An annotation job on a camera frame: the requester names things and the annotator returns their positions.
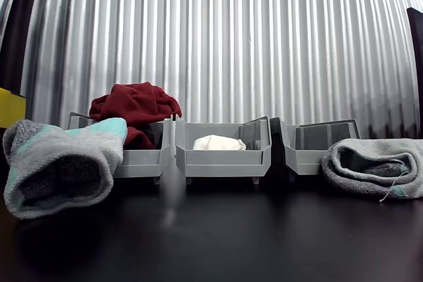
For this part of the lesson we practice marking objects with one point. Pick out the dark red sock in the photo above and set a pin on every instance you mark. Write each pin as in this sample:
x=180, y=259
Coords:
x=135, y=103

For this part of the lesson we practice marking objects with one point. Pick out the grey bin with red sock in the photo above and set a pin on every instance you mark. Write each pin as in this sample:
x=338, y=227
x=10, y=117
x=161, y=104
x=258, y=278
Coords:
x=145, y=163

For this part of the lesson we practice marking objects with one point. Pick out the rolled grey teal sock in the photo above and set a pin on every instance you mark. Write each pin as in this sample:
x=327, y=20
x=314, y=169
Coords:
x=370, y=160

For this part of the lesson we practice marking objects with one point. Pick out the teal white grey balled sock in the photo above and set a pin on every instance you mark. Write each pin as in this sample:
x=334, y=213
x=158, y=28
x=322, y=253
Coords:
x=66, y=169

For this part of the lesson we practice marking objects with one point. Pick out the empty grey plastic bin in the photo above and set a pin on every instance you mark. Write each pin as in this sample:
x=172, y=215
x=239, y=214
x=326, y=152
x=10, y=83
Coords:
x=304, y=160

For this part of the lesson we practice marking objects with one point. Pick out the yellow box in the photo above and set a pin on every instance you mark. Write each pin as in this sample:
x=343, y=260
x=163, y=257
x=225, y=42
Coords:
x=11, y=108

